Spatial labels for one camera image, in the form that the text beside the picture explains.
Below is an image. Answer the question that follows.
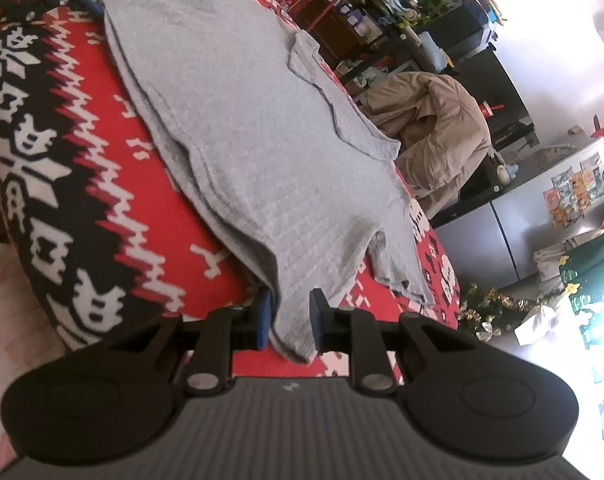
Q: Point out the grey polo shirt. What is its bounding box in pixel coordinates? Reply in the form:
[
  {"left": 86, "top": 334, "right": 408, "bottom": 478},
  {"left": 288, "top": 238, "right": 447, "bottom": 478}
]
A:
[{"left": 79, "top": 0, "right": 435, "bottom": 365}]

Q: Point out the wooden drawer cabinet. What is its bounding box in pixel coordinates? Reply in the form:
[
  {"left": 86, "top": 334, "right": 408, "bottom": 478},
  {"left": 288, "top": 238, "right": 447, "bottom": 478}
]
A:
[{"left": 299, "top": 0, "right": 373, "bottom": 61}]

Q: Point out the green printed wall hanging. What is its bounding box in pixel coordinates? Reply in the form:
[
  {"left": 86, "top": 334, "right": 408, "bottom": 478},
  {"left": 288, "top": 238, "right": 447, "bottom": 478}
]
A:
[{"left": 559, "top": 232, "right": 604, "bottom": 461}]

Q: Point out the silver refrigerator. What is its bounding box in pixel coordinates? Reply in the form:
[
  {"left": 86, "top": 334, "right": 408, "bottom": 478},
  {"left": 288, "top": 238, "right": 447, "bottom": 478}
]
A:
[{"left": 432, "top": 135, "right": 604, "bottom": 286}]

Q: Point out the red broom stick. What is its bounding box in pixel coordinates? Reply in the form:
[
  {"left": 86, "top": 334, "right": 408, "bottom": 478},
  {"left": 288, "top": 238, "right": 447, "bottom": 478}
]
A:
[{"left": 309, "top": 0, "right": 350, "bottom": 23}]

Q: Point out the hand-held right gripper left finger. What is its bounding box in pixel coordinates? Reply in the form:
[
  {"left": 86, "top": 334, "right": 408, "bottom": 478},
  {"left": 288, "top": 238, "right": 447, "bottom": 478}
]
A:
[{"left": 102, "top": 287, "right": 273, "bottom": 395}]

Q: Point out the cluster of fridge magnets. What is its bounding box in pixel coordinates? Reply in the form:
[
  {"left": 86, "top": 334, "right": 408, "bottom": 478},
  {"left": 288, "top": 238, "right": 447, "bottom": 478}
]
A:
[{"left": 544, "top": 152, "right": 604, "bottom": 228}]

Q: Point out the beige padded coat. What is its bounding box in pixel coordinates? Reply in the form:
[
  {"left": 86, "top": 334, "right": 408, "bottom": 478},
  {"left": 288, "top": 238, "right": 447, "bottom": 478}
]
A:
[{"left": 362, "top": 71, "right": 492, "bottom": 221}]

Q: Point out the red patterned blanket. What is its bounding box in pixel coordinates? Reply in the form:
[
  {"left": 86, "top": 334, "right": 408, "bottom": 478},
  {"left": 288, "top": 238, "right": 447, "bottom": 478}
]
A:
[{"left": 0, "top": 0, "right": 462, "bottom": 378}]

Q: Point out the christmas tree with gold tinsel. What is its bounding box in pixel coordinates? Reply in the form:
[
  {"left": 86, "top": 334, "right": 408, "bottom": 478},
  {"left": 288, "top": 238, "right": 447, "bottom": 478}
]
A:
[{"left": 456, "top": 282, "right": 562, "bottom": 343}]

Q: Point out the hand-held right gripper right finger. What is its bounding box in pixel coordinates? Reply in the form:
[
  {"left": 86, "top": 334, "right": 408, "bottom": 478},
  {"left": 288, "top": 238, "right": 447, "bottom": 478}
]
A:
[{"left": 309, "top": 288, "right": 480, "bottom": 396}]

